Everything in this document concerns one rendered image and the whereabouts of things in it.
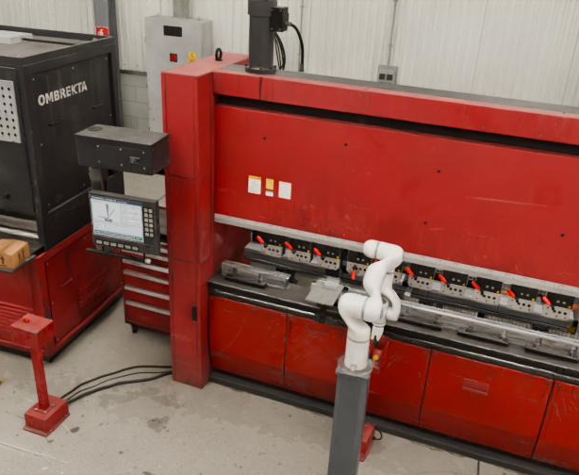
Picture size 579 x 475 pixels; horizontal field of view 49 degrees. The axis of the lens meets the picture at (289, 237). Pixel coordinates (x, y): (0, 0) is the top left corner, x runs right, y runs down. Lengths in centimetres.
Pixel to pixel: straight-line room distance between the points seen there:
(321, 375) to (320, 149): 158
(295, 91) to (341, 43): 421
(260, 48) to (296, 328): 183
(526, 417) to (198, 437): 212
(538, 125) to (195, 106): 193
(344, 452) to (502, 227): 156
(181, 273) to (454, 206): 187
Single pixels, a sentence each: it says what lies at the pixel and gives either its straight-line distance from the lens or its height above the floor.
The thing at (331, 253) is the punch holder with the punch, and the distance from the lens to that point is 408.
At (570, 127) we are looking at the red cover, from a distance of 361.
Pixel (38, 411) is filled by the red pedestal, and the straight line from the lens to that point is 467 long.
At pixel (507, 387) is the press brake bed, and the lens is 420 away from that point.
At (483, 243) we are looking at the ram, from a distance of 385.
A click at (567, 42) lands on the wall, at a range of 782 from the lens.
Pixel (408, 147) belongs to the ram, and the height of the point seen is 201.
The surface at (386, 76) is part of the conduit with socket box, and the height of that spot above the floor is 160.
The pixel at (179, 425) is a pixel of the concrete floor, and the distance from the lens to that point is 458.
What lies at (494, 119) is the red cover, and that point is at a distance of 360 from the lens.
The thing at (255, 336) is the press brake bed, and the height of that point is 51.
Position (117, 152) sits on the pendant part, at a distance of 386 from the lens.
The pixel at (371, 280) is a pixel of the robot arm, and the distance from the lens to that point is 332.
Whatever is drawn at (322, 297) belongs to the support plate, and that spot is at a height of 100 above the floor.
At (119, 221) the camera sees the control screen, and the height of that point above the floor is 144.
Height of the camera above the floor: 307
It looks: 26 degrees down
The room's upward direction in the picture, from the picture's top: 3 degrees clockwise
